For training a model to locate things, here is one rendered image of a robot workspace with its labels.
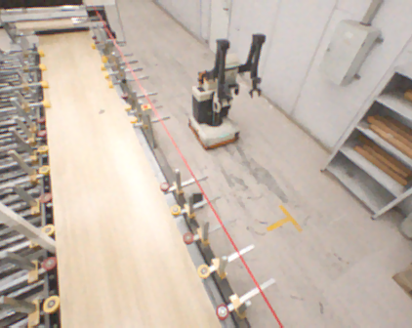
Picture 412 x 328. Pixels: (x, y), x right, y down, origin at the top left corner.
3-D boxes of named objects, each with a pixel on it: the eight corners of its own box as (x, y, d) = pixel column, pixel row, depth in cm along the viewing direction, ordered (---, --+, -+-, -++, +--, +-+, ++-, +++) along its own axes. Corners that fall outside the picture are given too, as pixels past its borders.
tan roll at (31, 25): (104, 22, 396) (103, 14, 387) (106, 24, 390) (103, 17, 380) (11, 30, 349) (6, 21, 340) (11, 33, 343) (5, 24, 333)
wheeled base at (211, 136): (187, 126, 367) (186, 113, 347) (220, 117, 387) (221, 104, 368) (205, 151, 330) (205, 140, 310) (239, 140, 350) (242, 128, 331)
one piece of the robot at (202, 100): (191, 121, 353) (190, 71, 289) (221, 113, 371) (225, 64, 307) (200, 134, 335) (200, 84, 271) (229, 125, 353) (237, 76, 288)
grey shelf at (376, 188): (340, 160, 336) (421, 58, 216) (394, 206, 286) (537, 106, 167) (319, 170, 321) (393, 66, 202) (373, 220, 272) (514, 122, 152)
